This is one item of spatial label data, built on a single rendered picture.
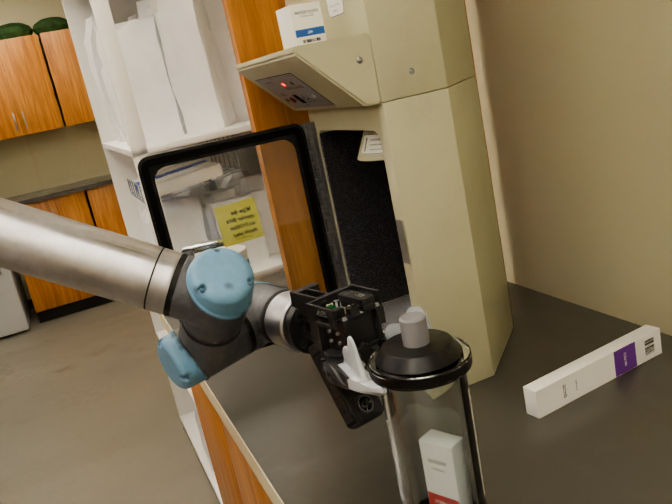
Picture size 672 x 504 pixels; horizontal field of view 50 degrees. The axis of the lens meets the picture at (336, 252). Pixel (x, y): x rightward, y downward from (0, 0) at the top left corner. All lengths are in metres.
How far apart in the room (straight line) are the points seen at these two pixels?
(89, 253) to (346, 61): 0.44
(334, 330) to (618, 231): 0.70
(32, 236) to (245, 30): 0.67
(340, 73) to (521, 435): 0.56
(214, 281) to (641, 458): 0.57
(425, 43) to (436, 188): 0.21
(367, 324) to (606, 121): 0.67
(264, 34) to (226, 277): 0.68
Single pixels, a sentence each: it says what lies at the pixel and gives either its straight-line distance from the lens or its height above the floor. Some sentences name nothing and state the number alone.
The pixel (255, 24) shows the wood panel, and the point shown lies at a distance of 1.38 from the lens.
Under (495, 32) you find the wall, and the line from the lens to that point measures 1.55.
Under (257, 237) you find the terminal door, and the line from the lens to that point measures 1.34.
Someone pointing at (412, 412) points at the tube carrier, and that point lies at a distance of 0.74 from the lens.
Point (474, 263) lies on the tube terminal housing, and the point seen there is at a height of 1.14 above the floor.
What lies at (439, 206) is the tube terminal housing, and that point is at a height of 1.24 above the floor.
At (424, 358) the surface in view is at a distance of 0.72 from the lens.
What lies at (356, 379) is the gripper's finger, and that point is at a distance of 0.76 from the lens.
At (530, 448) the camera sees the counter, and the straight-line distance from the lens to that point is 1.03.
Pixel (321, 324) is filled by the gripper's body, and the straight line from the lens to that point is 0.82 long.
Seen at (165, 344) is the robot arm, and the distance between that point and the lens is 0.92.
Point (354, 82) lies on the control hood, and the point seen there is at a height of 1.45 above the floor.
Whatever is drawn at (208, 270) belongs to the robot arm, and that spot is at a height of 1.29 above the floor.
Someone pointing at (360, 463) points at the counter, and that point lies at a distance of 1.05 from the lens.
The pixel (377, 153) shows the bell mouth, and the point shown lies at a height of 1.33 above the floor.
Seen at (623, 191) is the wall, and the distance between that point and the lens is 1.35.
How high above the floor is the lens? 1.48
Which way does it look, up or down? 14 degrees down
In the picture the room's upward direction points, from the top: 12 degrees counter-clockwise
